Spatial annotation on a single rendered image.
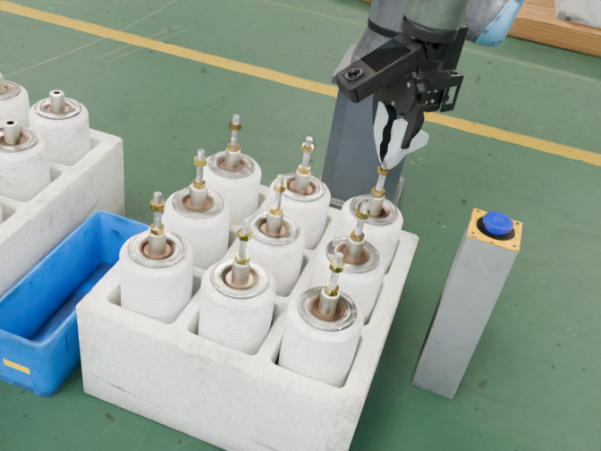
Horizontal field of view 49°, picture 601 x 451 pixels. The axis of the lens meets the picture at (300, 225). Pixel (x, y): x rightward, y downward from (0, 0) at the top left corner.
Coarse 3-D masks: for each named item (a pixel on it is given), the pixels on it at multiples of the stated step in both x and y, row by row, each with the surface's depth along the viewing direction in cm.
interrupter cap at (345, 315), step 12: (312, 288) 83; (300, 300) 81; (312, 300) 82; (348, 300) 82; (300, 312) 79; (312, 312) 80; (336, 312) 81; (348, 312) 81; (312, 324) 78; (324, 324) 79; (336, 324) 79; (348, 324) 79
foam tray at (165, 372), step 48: (96, 288) 88; (192, 288) 95; (384, 288) 96; (96, 336) 87; (144, 336) 84; (192, 336) 84; (384, 336) 89; (96, 384) 94; (144, 384) 89; (192, 384) 86; (240, 384) 82; (288, 384) 80; (192, 432) 92; (240, 432) 88; (288, 432) 84; (336, 432) 81
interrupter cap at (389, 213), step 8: (352, 200) 100; (360, 200) 100; (384, 200) 101; (352, 208) 98; (384, 208) 100; (392, 208) 100; (376, 216) 98; (384, 216) 98; (392, 216) 99; (368, 224) 96; (376, 224) 96; (384, 224) 96
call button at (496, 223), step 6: (486, 216) 88; (492, 216) 88; (498, 216) 89; (504, 216) 89; (486, 222) 88; (492, 222) 87; (498, 222) 87; (504, 222) 88; (510, 222) 88; (486, 228) 88; (492, 228) 87; (498, 228) 87; (504, 228) 87; (510, 228) 87; (498, 234) 88
